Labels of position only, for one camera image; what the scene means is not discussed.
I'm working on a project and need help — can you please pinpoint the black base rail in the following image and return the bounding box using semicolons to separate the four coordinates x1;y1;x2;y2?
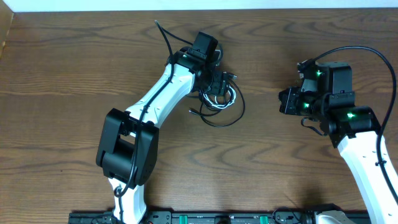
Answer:
68;203;371;224

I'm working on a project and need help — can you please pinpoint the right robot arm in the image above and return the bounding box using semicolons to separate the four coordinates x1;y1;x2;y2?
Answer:
279;60;397;223

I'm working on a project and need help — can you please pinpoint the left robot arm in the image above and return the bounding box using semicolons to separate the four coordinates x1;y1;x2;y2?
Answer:
96;32;226;223

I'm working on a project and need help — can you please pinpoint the white cable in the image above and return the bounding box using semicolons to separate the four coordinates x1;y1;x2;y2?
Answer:
202;85;237;110

